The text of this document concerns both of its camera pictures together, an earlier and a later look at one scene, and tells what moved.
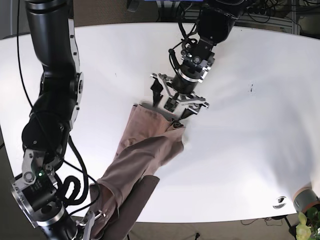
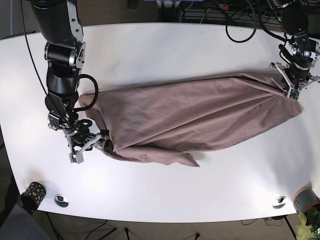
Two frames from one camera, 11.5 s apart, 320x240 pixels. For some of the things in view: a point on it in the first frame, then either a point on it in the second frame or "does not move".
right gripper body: x=180 y=105 -> x=297 y=78
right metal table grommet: x=280 y=202 does not move
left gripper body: x=88 y=221 -> x=80 y=143
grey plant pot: x=304 y=199 does not move
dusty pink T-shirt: x=149 y=141 -> x=152 y=119
